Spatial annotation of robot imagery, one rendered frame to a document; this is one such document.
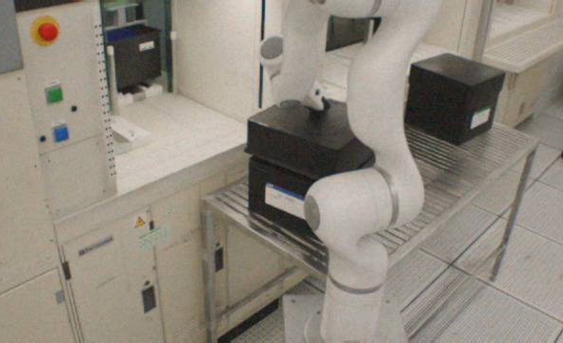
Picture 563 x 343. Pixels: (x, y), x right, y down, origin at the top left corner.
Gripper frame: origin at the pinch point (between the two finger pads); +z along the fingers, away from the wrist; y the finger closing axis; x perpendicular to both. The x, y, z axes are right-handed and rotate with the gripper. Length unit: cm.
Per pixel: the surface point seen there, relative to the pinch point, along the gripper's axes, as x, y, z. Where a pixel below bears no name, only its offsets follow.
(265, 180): 22.8, 7.3, 4.6
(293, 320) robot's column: 52, -23, -7
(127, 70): 4, 81, 7
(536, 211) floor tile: -51, -52, 203
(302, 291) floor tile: 47, 23, 105
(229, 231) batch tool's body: 39, 29, 36
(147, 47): -7, 80, 8
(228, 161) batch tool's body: 19.8, 29.3, 16.1
